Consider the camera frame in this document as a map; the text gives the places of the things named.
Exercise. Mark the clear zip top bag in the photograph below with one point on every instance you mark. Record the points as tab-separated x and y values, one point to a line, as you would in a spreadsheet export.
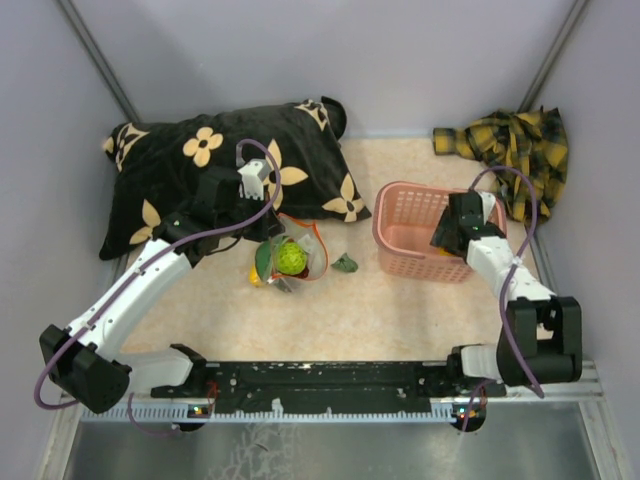
307	235

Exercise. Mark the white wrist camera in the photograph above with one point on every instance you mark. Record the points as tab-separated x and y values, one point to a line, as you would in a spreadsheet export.
253	175
488	201

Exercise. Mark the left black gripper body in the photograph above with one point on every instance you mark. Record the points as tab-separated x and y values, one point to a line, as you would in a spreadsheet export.
258	231

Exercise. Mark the dark red toy fruit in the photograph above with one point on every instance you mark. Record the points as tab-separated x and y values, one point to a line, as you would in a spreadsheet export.
302	274

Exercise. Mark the green toy leaf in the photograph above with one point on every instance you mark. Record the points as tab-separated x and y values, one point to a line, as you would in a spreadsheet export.
345	264

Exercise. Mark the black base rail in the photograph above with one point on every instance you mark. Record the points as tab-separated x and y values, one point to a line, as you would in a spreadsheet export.
322	387

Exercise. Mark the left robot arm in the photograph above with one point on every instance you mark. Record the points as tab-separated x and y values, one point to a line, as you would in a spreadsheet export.
85	360

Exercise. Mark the watermelon slice toy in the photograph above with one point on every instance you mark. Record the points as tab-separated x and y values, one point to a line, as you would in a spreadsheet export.
264	261

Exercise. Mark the yellow toy mango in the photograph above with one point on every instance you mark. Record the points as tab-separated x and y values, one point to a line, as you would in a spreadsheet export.
254	278

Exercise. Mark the black floral pillow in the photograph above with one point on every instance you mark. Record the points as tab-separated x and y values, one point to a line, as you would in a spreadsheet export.
159	165

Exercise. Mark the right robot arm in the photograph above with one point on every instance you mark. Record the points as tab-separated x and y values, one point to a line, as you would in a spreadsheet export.
540	341

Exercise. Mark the pink plastic basket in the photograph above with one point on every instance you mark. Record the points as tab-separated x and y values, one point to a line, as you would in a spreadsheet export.
406	215

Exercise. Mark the yellow plaid cloth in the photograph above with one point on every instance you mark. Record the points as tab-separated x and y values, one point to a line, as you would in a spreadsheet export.
534	142

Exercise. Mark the green bumpy toy fruit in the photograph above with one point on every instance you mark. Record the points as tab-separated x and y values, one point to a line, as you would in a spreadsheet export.
290	259

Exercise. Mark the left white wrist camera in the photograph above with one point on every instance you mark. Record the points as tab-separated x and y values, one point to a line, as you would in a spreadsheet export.
253	175

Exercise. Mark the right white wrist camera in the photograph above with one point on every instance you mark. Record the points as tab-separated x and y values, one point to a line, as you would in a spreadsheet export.
488	201

